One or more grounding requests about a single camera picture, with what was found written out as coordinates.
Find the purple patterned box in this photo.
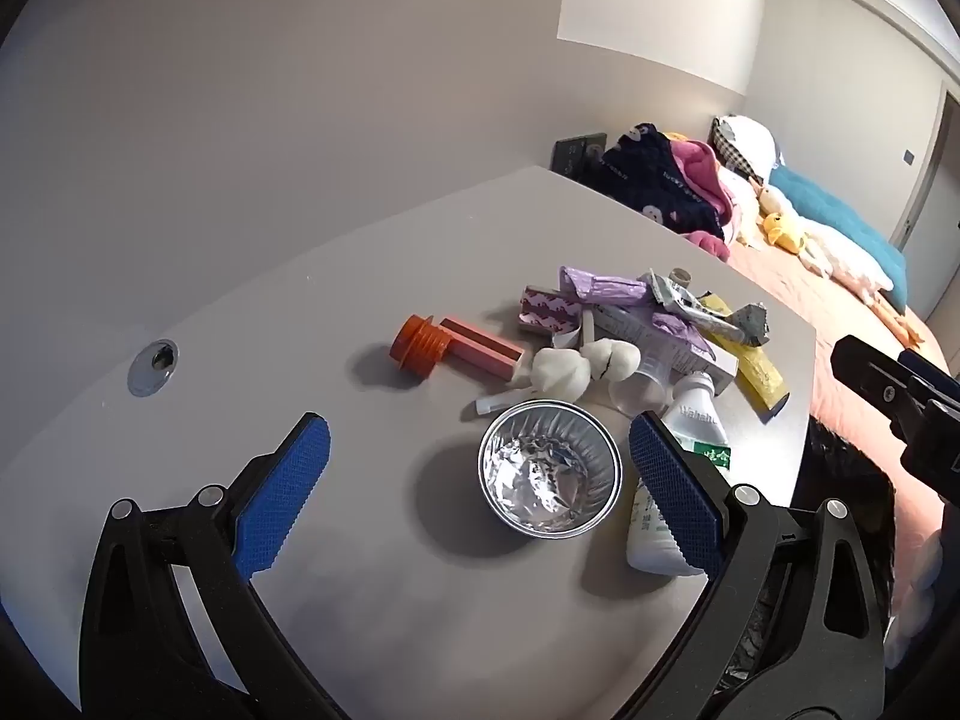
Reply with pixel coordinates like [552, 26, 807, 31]
[517, 283, 593, 338]

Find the pink and white blanket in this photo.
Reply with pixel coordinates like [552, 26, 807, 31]
[720, 169, 766, 245]

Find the crumpled silver wrapper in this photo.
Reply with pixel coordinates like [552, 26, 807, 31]
[646, 268, 771, 347]

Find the orange bed sheet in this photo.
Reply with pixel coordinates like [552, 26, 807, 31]
[724, 236, 960, 541]

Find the yellow packet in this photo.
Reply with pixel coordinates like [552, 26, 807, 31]
[701, 295, 791, 413]

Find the dark wall socket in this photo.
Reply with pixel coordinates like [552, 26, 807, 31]
[553, 133, 608, 179]

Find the yellow duck plush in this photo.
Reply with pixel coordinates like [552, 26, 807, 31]
[761, 211, 811, 252]

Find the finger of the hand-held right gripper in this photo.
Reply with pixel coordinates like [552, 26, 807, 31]
[831, 334, 917, 425]
[896, 349, 960, 400]

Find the orange plastic cap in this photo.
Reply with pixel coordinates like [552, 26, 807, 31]
[388, 313, 455, 374]

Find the purple plastic bag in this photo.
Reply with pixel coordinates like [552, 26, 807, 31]
[559, 265, 717, 361]

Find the small pink box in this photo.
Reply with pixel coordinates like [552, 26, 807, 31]
[439, 317, 524, 383]

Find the grey door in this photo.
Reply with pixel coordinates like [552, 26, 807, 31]
[891, 86, 960, 325]

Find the white plastic bottle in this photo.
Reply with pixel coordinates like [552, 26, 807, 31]
[626, 373, 732, 578]

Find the checked pillow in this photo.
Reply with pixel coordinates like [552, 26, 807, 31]
[711, 116, 781, 175]

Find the white carton box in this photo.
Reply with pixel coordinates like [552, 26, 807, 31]
[585, 307, 740, 397]

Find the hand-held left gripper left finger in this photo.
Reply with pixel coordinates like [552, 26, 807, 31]
[79, 412, 353, 720]

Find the teal pillow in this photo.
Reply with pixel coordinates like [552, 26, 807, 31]
[769, 165, 908, 291]

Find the white goose plush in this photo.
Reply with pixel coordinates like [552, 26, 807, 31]
[756, 184, 895, 295]

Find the pink fleece blanket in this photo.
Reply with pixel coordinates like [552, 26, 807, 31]
[670, 135, 742, 260]

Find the navy rabbit print blanket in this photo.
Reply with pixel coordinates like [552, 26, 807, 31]
[596, 122, 732, 241]

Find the thin white tube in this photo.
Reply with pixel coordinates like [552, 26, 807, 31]
[476, 388, 541, 415]

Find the clear plastic cup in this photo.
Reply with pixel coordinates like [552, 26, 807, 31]
[607, 360, 676, 417]

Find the silver foil bowl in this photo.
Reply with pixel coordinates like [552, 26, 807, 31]
[478, 401, 623, 537]

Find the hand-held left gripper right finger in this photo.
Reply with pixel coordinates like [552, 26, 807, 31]
[628, 411, 901, 720]

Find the metal table grommet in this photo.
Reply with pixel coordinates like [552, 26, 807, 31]
[127, 340, 181, 396]

